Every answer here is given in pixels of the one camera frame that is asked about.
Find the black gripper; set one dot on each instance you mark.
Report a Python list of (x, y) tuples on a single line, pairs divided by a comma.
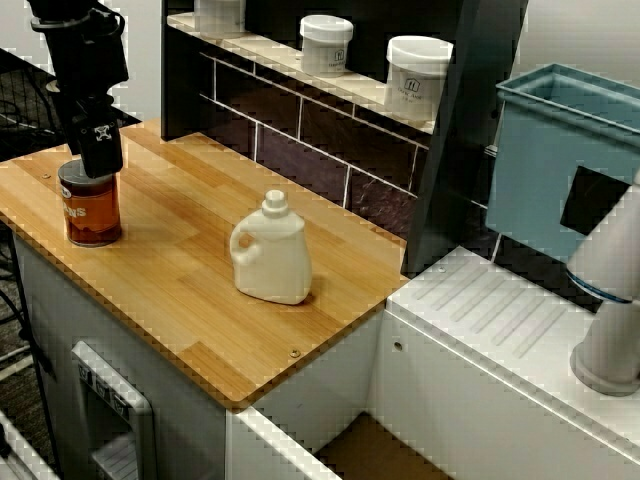
[(90, 112)]

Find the orange beans can grey lid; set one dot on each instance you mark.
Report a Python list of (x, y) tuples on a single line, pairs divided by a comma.
[(92, 215)]

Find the white detergent bottle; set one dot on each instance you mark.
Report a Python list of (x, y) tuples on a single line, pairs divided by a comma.
[(272, 265)]

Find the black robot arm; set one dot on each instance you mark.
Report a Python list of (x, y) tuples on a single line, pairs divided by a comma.
[(85, 55)]

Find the black hutch end panel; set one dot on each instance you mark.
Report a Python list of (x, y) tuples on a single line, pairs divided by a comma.
[(182, 85)]

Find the white labelled jar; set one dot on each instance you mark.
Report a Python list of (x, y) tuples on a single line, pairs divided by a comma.
[(325, 47), (417, 80), (220, 17)]

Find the dark tiled backsplash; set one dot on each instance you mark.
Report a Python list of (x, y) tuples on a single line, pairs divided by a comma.
[(300, 145)]

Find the cream shelf ledge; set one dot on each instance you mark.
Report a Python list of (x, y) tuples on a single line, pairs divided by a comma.
[(280, 55)]

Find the grey dispenser panel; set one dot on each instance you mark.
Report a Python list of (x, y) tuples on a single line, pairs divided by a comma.
[(115, 400)]

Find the dark upright panel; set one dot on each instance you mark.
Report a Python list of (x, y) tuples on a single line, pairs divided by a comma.
[(460, 125)]

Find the white toy kitchen cabinet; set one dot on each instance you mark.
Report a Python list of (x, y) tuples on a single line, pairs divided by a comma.
[(450, 400)]

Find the teal plastic bin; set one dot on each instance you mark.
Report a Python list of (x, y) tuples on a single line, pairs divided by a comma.
[(535, 165)]

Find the aluminium frame rail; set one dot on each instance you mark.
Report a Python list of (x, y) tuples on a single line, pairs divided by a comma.
[(20, 450)]

